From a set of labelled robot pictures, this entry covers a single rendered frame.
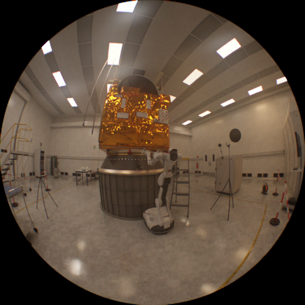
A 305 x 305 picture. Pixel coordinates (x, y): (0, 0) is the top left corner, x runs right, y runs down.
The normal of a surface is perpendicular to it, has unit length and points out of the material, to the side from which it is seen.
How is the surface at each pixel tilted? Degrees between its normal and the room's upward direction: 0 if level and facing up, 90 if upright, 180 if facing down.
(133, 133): 87
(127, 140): 88
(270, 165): 90
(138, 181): 90
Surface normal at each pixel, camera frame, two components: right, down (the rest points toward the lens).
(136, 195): 0.29, -0.09
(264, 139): -0.93, -0.03
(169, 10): 0.00, 1.00
